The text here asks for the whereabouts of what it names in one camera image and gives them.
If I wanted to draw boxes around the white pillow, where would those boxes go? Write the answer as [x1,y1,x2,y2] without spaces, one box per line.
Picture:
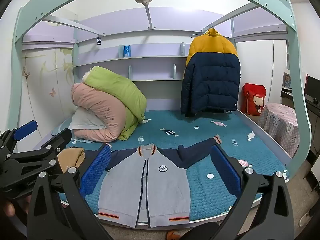
[69,106,105,131]

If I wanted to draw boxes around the grey and navy jacket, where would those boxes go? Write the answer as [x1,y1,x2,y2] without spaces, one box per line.
[97,134,222,229]

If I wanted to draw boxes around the white wardrobe with flower print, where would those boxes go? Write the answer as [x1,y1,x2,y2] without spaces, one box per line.
[21,47,75,155]

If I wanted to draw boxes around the red cartoon bag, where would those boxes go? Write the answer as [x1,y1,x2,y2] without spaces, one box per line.
[241,82,267,117]

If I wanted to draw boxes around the orange slipper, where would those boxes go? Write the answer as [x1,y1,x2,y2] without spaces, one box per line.
[166,230,183,240]

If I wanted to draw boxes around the pink patterned cloth cover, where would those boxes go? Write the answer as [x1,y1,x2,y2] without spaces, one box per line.
[257,103,300,158]

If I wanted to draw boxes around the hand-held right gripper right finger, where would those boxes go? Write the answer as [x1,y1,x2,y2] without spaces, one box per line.
[210,144,304,240]

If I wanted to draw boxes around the grey metal bar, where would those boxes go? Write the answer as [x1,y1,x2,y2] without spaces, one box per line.
[202,1,253,32]
[41,15,105,36]
[144,4,156,30]

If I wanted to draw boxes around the teal quilted bed blanket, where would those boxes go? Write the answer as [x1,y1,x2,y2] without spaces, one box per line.
[51,110,290,223]

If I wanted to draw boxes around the person's left hand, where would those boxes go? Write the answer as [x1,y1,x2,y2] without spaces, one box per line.
[0,194,32,218]

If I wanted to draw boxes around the purple wall shelf unit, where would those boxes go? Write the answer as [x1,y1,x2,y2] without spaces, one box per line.
[72,29,235,83]

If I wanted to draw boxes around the tan garment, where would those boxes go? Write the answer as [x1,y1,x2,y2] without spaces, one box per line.
[57,147,85,174]

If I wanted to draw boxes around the black monitor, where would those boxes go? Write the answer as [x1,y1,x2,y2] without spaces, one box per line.
[304,74,320,105]

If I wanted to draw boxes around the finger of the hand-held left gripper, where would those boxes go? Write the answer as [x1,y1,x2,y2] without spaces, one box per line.
[37,128,73,158]
[0,120,38,157]

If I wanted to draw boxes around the green quilt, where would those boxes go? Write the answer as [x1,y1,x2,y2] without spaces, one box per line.
[84,66,147,141]

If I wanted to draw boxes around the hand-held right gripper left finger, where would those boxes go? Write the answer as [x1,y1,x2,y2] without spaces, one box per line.
[26,144,114,240]

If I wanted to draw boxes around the pink quilt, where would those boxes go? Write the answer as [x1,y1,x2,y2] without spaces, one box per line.
[70,83,128,142]

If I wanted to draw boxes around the yellow and navy puffer jacket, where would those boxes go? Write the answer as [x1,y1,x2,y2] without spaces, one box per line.
[180,28,241,117]

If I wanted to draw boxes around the mint green bed frame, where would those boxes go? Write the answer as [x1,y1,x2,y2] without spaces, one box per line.
[12,0,313,183]

